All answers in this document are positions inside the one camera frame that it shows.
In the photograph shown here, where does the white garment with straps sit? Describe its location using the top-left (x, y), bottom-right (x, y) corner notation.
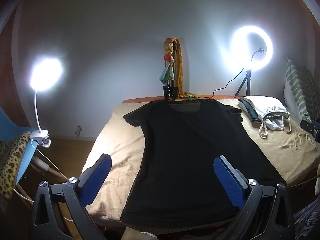
top-left (244, 95), bottom-right (292, 138)

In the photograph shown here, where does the ring light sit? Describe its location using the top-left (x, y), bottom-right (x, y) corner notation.
top-left (231, 25), bottom-right (273, 69)

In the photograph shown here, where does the leopard print cloth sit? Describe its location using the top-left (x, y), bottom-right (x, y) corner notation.
top-left (0, 131), bottom-right (32, 199)

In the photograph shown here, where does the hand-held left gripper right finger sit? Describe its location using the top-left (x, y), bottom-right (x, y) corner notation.
top-left (213, 155), bottom-right (295, 240)

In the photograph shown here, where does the green striped pillow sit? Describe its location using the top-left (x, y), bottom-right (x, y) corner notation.
top-left (284, 56), bottom-right (317, 124)

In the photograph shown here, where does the dark green cloth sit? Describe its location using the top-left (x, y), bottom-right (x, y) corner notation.
top-left (238, 97), bottom-right (262, 123)

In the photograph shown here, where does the brown wooden door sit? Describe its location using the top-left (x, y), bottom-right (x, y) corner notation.
top-left (0, 5), bottom-right (33, 130)

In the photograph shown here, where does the blue chair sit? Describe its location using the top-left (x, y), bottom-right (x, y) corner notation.
top-left (0, 106), bottom-right (38, 185)

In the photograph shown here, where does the grey striped clothing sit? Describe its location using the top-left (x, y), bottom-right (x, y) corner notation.
top-left (294, 200), bottom-right (320, 240)

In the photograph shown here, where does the white lamp cable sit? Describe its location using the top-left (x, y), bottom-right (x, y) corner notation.
top-left (12, 144), bottom-right (73, 222)

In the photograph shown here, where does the beige blanket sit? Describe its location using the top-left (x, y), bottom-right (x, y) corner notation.
top-left (82, 97), bottom-right (320, 220)

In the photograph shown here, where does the black cable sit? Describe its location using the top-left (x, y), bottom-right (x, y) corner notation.
top-left (172, 67), bottom-right (245, 101)

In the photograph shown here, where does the folded tripod with scarf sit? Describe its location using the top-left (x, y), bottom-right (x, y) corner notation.
top-left (158, 37), bottom-right (198, 100)

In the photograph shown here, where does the white clip lamp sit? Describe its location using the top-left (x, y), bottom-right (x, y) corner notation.
top-left (29, 52), bottom-right (63, 148)

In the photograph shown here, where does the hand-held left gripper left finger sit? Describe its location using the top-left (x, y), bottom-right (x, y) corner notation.
top-left (29, 153), bottom-right (112, 240)

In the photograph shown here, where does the black t-shirt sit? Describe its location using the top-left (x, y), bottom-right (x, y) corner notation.
top-left (119, 99), bottom-right (287, 230)

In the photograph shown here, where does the small black tripod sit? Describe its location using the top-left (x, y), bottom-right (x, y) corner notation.
top-left (234, 69), bottom-right (252, 97)

